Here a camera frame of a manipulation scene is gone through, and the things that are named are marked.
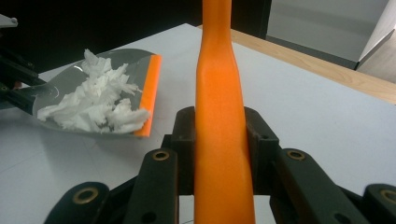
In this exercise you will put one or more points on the pile of white paper scraps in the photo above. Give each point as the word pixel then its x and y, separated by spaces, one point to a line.
pixel 96 99

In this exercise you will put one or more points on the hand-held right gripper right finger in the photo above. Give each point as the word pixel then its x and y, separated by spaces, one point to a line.
pixel 260 149

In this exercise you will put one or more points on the wooden table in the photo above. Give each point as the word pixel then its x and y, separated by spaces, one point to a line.
pixel 342 74

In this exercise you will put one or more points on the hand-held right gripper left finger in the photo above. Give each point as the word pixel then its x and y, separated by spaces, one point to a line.
pixel 182 149

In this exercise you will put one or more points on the black curtain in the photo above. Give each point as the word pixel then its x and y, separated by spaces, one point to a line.
pixel 93 21

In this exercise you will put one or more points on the grey dustpan with orange edge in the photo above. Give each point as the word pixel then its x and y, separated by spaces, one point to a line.
pixel 62 87

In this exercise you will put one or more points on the pale grey tabletop board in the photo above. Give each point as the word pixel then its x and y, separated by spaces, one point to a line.
pixel 311 130

